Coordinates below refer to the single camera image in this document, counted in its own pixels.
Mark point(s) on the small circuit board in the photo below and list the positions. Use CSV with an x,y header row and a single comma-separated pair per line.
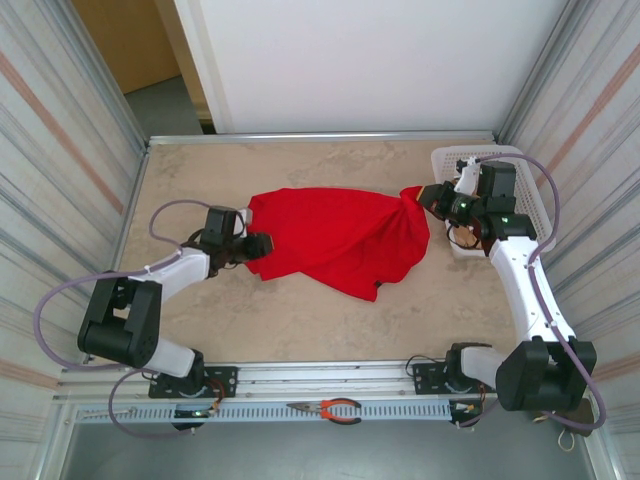
x,y
195,413
465,407

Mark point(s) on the aluminium frame post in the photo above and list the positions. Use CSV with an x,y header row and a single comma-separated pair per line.
x,y
106,75
540,75

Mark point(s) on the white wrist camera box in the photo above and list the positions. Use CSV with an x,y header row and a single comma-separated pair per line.
x,y
244,217
469,175

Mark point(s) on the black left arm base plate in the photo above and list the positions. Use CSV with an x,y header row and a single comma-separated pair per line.
x,y
225,380

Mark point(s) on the white plastic basket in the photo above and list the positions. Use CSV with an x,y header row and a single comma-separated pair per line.
x,y
530,200

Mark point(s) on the wide aluminium mounting rail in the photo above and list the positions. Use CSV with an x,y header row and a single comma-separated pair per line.
x,y
325,375

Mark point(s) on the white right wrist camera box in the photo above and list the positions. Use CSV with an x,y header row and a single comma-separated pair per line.
x,y
469,175

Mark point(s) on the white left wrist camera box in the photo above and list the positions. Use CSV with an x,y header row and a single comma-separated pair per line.
x,y
244,217

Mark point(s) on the thin aluminium table edge bar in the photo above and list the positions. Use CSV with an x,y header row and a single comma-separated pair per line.
x,y
325,136

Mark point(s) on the wooden door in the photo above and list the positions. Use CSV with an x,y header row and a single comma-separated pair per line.
x,y
125,40

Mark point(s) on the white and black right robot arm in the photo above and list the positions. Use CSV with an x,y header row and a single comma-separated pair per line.
x,y
525,290

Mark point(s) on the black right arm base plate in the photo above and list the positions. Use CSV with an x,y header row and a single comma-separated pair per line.
x,y
425,377

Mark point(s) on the red t-shirt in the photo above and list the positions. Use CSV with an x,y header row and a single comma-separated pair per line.
x,y
325,235

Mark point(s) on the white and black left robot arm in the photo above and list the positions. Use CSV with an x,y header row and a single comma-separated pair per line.
x,y
115,325

